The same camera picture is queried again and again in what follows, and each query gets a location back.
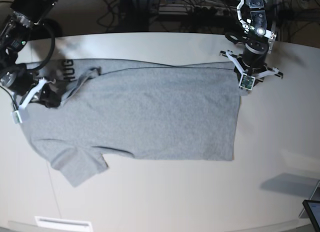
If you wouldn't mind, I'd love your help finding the gripper body, image left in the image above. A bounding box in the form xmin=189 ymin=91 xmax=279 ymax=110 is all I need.
xmin=0 ymin=64 xmax=39 ymax=96

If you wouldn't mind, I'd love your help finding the gripper body, image right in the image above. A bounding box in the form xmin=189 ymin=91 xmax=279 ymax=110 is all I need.
xmin=235 ymin=40 xmax=269 ymax=76

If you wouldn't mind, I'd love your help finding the grey T-shirt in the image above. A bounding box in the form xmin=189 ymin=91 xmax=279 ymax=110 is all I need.
xmin=21 ymin=59 xmax=245 ymax=187

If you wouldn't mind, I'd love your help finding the white label strip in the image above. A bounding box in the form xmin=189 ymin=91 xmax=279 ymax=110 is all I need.
xmin=34 ymin=216 xmax=92 ymax=227

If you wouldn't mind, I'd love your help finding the black tablet screen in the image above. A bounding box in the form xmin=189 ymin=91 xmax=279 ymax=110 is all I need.
xmin=302 ymin=200 xmax=320 ymax=232

